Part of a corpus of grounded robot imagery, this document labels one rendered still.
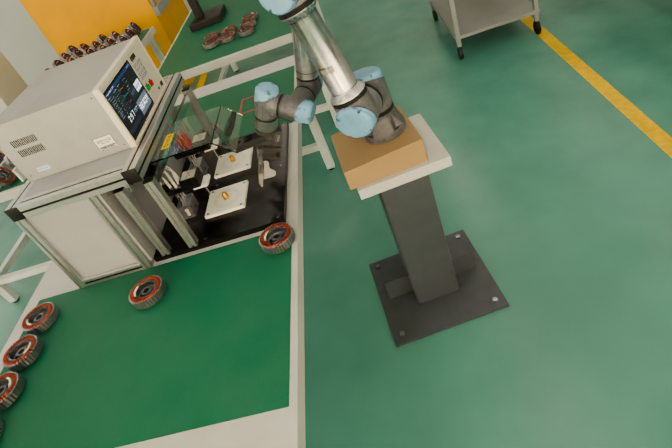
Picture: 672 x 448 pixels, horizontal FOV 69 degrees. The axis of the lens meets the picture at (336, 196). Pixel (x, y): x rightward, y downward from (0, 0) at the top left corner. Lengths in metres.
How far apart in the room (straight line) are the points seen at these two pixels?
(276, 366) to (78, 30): 4.72
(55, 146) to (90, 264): 0.41
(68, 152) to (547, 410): 1.75
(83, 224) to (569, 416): 1.67
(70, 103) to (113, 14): 3.82
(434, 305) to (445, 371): 0.30
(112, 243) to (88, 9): 3.95
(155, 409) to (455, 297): 1.28
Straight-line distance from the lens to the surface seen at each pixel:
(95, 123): 1.65
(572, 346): 2.03
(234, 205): 1.75
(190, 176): 1.75
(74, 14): 5.56
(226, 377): 1.32
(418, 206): 1.81
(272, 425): 1.19
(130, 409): 1.43
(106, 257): 1.81
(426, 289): 2.12
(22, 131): 1.75
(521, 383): 1.96
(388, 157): 1.59
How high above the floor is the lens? 1.71
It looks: 36 degrees down
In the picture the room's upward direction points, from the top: 23 degrees counter-clockwise
